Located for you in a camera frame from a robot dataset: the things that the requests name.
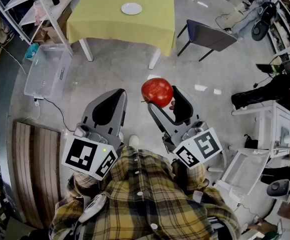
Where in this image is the clear plastic storage bin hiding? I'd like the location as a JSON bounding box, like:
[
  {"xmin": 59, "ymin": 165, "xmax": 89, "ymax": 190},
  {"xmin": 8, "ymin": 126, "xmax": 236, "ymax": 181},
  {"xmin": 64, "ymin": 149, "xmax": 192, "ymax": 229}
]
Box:
[{"xmin": 23, "ymin": 43, "xmax": 72, "ymax": 100}]

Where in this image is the red apple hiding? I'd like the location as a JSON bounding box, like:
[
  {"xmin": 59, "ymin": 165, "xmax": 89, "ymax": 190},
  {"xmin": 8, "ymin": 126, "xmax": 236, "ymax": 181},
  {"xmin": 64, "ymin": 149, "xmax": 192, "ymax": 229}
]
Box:
[{"xmin": 141, "ymin": 77, "xmax": 174, "ymax": 108}]

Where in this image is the brown cardboard box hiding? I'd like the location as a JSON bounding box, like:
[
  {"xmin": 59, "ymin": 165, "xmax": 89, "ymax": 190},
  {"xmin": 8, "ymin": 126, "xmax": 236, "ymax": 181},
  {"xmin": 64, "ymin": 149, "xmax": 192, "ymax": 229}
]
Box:
[{"xmin": 32, "ymin": 6, "xmax": 73, "ymax": 45}]

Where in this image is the black cable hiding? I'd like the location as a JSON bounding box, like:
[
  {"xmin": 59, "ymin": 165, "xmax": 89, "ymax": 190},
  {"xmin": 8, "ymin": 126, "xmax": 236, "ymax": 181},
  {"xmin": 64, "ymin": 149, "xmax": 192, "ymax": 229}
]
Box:
[{"xmin": 43, "ymin": 97, "xmax": 75, "ymax": 135}]

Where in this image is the blue grey chair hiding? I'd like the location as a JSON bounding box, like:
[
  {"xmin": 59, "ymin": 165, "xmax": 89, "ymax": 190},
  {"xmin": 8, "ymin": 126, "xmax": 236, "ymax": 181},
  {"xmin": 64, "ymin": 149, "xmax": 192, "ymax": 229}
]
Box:
[{"xmin": 176, "ymin": 19, "xmax": 238, "ymax": 62}]

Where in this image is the table with green tablecloth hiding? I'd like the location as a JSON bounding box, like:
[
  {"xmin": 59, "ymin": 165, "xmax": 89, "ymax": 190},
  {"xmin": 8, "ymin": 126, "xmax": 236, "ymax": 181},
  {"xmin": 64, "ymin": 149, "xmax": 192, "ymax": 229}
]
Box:
[{"xmin": 66, "ymin": 0, "xmax": 177, "ymax": 70}]

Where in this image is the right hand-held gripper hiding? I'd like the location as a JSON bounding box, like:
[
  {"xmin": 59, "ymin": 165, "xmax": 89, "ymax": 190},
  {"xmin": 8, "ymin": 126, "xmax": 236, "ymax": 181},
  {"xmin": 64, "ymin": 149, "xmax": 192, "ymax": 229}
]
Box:
[{"xmin": 147, "ymin": 85, "xmax": 224, "ymax": 170}]

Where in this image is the white round plate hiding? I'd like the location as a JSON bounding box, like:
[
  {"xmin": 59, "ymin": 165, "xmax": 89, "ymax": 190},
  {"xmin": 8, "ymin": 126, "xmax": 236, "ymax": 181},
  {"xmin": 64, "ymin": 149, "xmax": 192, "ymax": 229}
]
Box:
[{"xmin": 120, "ymin": 2, "xmax": 143, "ymax": 16}]

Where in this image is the black bag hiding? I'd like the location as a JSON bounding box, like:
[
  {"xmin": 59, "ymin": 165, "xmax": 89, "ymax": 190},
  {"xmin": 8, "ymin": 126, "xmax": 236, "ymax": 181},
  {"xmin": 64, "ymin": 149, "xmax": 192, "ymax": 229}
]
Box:
[{"xmin": 244, "ymin": 133, "xmax": 259, "ymax": 149}]

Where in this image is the pink soft bundle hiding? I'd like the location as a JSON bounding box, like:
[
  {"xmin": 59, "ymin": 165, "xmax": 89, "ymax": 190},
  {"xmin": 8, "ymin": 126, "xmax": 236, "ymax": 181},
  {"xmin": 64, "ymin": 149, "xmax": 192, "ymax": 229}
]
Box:
[{"xmin": 33, "ymin": 0, "xmax": 47, "ymax": 26}]

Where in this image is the person's right forearm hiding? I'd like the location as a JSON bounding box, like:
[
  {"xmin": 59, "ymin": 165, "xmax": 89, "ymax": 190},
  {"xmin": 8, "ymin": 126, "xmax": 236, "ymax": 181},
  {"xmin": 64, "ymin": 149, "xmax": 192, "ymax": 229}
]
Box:
[{"xmin": 171, "ymin": 158, "xmax": 210, "ymax": 195}]

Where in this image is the white cart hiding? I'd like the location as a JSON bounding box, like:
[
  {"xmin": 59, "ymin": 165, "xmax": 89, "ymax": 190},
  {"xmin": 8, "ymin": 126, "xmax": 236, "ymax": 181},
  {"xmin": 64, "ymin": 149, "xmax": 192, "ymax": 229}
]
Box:
[{"xmin": 228, "ymin": 100, "xmax": 290, "ymax": 160}]

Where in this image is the person's yellow plaid shirt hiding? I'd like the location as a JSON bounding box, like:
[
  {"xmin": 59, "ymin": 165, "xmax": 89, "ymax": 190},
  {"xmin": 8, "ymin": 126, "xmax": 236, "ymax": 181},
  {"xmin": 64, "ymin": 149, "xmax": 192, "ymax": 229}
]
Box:
[{"xmin": 48, "ymin": 146, "xmax": 242, "ymax": 240}]

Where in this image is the white harness tab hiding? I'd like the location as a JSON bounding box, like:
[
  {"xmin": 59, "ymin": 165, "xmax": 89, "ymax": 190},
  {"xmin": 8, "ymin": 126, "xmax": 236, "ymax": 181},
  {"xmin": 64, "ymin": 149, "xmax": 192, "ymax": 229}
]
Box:
[{"xmin": 193, "ymin": 190, "xmax": 203, "ymax": 205}]

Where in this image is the teal plastic bag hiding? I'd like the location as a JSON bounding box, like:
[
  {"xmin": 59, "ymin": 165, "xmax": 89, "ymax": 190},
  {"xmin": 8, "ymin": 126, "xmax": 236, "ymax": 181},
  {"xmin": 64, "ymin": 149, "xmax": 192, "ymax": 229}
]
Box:
[{"xmin": 24, "ymin": 43, "xmax": 39, "ymax": 60}]

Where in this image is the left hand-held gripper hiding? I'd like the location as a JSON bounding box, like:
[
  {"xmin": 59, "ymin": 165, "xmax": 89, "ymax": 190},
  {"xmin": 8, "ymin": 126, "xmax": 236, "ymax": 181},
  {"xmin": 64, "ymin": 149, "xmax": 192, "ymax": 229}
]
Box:
[{"xmin": 61, "ymin": 88, "xmax": 128, "ymax": 182}]

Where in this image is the brown wooden slatted panel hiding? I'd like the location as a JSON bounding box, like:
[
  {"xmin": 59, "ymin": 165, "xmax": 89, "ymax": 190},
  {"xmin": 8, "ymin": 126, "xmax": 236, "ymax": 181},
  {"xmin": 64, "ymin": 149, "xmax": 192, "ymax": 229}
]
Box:
[{"xmin": 11, "ymin": 120, "xmax": 62, "ymax": 230}]

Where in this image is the white wire rack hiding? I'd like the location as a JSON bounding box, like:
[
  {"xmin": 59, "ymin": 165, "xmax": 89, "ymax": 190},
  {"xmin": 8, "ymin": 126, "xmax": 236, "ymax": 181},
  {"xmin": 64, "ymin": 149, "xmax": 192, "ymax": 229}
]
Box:
[{"xmin": 208, "ymin": 148, "xmax": 272, "ymax": 202}]

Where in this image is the person's left forearm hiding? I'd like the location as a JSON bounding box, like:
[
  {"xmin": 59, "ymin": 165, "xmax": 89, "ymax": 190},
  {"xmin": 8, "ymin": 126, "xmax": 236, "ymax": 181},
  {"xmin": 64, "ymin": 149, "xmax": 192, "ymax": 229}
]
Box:
[{"xmin": 66, "ymin": 171, "xmax": 105, "ymax": 205}]

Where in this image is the white chest harness device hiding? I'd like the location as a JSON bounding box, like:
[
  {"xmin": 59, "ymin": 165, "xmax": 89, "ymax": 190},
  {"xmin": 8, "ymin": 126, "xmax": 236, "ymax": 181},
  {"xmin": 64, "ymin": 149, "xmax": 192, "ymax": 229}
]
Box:
[{"xmin": 78, "ymin": 193, "xmax": 108, "ymax": 224}]

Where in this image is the black round wheeled device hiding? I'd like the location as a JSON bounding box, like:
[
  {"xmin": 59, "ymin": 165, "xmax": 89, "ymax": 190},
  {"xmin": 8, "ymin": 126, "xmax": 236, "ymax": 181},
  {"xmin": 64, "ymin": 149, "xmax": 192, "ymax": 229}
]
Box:
[{"xmin": 251, "ymin": 2, "xmax": 278, "ymax": 42}]

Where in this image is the white metal shelf rack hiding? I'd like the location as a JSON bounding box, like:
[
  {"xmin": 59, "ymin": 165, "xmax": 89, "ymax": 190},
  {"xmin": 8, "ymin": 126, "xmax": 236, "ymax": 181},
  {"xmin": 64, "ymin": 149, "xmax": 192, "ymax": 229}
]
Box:
[{"xmin": 0, "ymin": 0, "xmax": 85, "ymax": 55}]

